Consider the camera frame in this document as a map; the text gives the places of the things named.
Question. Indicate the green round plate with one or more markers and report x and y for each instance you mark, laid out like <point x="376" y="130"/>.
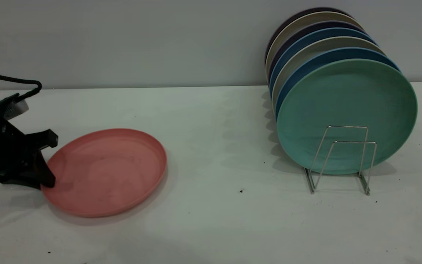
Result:
<point x="343" y="95"/>

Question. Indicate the dark maroon round plate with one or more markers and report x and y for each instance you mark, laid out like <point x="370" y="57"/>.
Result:
<point x="306" y="13"/>

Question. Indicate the pink round plate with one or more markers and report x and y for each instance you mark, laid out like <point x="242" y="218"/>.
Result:
<point x="108" y="174"/>

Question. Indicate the beige round plate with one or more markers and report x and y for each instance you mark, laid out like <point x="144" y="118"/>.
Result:
<point x="317" y="17"/>
<point x="343" y="42"/>

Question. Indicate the dark blue round plate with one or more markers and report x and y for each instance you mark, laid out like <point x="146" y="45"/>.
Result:
<point x="306" y="63"/>

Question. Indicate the light blue round plate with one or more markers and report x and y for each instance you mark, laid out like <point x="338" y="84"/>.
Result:
<point x="324" y="33"/>

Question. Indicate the navy purple round plate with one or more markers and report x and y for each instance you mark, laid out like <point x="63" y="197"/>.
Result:
<point x="328" y="25"/>

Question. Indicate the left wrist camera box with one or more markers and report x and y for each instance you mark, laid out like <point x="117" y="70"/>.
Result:
<point x="15" y="106"/>

